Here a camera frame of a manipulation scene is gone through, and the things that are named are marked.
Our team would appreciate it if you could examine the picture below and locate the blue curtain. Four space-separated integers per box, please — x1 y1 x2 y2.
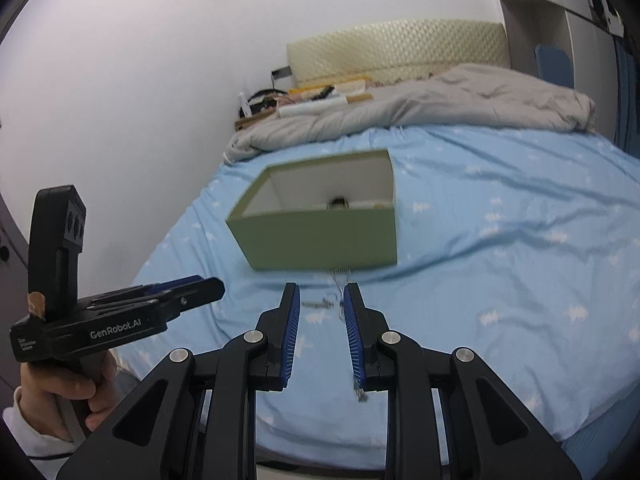
615 44 640 155

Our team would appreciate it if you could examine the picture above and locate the white cabinet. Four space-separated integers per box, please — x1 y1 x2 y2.
499 0 627 128

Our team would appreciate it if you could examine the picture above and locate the silver ball chain necklace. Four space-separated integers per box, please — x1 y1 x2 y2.
329 267 370 404

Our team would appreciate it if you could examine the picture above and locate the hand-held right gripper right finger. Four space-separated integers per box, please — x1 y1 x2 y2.
342 282 583 480

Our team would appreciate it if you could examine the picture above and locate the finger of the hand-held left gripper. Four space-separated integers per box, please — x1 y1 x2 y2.
90 274 204 307
149 276 226 323

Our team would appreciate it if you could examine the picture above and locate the green cardboard box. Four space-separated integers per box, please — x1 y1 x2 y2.
225 149 400 272

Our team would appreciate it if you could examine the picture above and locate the beige quilted headboard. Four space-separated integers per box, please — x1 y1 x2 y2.
286 18 506 89

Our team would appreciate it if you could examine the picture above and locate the wooden stick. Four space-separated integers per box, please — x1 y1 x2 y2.
235 110 281 132

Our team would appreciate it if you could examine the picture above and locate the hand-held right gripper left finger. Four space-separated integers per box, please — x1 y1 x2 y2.
56 282 302 480

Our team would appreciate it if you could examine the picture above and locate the person's left hand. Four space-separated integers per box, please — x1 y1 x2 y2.
19 349 117 434

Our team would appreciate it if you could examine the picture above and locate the grey blanket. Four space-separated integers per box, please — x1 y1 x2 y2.
222 63 599 164

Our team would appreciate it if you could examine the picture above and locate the person's left forearm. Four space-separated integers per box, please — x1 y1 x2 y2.
2 387 83 480

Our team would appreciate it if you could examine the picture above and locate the blue chair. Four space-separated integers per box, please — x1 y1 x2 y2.
533 44 571 92

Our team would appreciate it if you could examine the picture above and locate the light blue printed bedsheet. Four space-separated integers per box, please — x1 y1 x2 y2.
117 124 640 455

